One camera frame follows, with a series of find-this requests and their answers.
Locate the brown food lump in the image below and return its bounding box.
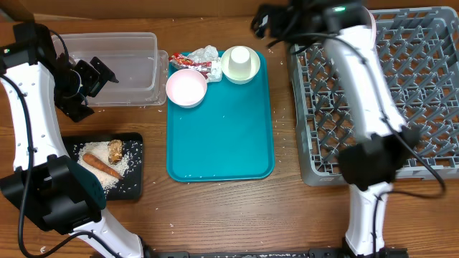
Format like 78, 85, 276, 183
108, 140, 123, 164

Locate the red snack wrapper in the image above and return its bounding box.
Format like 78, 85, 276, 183
169, 53, 212, 79

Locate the carrot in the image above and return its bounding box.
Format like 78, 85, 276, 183
82, 153, 122, 179

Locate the pink bowl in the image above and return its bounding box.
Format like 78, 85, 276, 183
166, 69, 207, 108

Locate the pink plate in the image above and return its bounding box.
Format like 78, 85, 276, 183
364, 8, 377, 45

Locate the foil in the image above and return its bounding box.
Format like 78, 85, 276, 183
187, 45, 223, 82

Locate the cream cup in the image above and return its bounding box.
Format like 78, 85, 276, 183
229, 46, 251, 72

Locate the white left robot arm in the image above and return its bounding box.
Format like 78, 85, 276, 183
1, 22, 153, 257

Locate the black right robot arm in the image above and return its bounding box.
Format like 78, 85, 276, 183
251, 1, 420, 257

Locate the clear plastic bin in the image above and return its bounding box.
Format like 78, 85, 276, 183
52, 32, 169, 107

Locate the white rice pile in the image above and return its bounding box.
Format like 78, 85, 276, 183
77, 141, 130, 193

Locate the black tray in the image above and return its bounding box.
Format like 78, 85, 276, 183
63, 133, 144, 201

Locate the teal plastic tray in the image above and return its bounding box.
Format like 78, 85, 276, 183
166, 53, 275, 183

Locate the grey dish rack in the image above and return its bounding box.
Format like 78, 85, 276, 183
288, 6, 458, 186

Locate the black cable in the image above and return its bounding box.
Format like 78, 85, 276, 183
267, 32, 448, 258

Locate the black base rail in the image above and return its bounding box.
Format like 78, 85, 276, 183
153, 247, 410, 258

